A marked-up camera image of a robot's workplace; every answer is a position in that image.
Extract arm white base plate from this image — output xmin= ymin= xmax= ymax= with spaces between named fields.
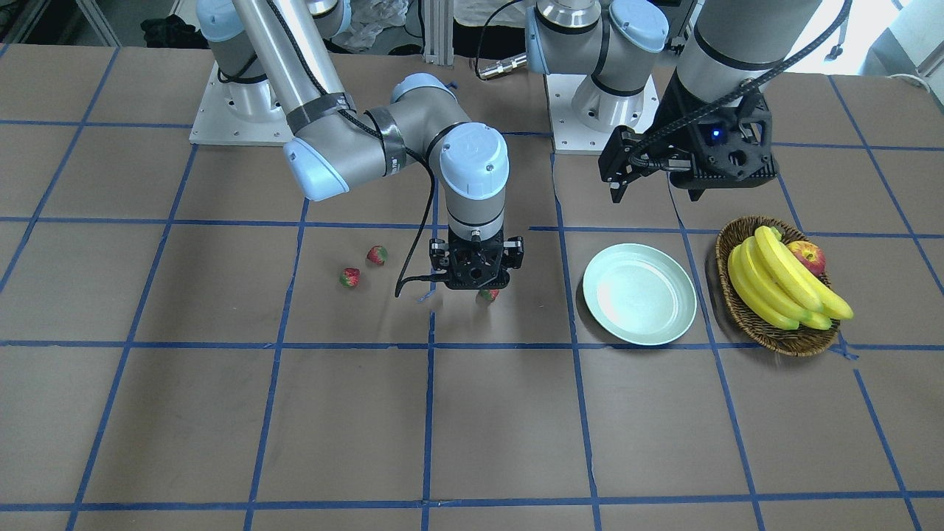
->
xmin=545 ymin=74 xmax=659 ymax=155
xmin=189 ymin=63 xmax=292 ymax=147

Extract light green plate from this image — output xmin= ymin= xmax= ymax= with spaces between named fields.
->
xmin=581 ymin=244 xmax=697 ymax=346

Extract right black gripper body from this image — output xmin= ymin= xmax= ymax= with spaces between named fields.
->
xmin=429 ymin=231 xmax=525 ymax=291

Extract yellow banana bunch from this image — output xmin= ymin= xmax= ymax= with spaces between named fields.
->
xmin=727 ymin=226 xmax=854 ymax=330

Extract aluminium frame post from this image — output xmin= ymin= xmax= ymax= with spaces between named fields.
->
xmin=418 ymin=0 xmax=453 ymax=54

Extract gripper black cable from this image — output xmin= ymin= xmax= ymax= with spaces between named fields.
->
xmin=627 ymin=0 xmax=853 ymax=167
xmin=265 ymin=0 xmax=452 ymax=299

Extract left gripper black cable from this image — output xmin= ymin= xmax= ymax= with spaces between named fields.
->
xmin=627 ymin=0 xmax=853 ymax=167

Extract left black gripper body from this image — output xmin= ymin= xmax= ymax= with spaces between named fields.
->
xmin=599 ymin=74 xmax=779 ymax=191

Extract silver cable connector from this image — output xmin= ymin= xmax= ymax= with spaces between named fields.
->
xmin=475 ymin=53 xmax=528 ymax=81

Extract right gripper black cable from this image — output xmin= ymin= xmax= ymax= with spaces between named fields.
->
xmin=265 ymin=0 xmax=452 ymax=299

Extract wicker basket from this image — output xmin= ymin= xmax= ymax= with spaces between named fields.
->
xmin=704 ymin=215 xmax=840 ymax=357

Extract red apple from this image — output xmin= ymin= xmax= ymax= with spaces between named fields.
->
xmin=788 ymin=240 xmax=826 ymax=277

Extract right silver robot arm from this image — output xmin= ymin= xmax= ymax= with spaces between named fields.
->
xmin=195 ymin=1 xmax=524 ymax=290

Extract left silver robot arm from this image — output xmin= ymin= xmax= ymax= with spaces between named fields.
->
xmin=525 ymin=1 xmax=819 ymax=203

